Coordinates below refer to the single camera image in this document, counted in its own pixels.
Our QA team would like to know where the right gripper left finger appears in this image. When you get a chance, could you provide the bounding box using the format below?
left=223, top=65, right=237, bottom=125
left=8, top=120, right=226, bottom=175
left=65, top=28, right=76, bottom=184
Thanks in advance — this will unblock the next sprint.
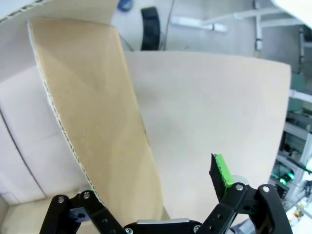
left=47, top=189, right=126, bottom=234

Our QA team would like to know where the white metal table frame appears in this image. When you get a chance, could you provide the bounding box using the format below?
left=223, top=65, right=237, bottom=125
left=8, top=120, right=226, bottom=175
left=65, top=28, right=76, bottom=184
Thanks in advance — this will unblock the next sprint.
left=202, top=0, right=312, bottom=51

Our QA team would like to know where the blue cable coil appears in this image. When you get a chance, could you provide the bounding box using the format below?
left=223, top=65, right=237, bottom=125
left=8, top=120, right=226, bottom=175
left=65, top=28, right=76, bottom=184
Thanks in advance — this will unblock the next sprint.
left=118, top=0, right=134, bottom=12

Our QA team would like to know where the white power strip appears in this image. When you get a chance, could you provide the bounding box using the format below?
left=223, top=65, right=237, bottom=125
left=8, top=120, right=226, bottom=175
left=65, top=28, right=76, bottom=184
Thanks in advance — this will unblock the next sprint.
left=170, top=16, right=228, bottom=32

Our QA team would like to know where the large brown cardboard box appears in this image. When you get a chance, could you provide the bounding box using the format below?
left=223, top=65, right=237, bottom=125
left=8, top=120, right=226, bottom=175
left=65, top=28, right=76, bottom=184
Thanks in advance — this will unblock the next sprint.
left=0, top=0, right=171, bottom=234

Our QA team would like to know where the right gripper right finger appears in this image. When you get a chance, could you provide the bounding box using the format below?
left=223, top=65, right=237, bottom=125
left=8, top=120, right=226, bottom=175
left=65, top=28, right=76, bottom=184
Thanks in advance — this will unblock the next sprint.
left=201, top=153, right=294, bottom=234

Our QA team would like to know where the aluminium equipment rack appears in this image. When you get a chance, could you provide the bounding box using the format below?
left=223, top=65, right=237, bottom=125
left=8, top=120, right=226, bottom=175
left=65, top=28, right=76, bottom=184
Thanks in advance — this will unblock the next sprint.
left=270, top=73, right=312, bottom=234

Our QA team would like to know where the thin grey cable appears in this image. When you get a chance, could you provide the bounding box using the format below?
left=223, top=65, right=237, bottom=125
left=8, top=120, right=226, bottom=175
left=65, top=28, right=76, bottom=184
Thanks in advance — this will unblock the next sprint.
left=159, top=0, right=176, bottom=51

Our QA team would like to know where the black ribbed object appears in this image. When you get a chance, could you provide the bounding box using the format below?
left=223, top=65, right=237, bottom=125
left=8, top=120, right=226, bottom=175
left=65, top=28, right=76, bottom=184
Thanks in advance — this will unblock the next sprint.
left=140, top=6, right=161, bottom=51

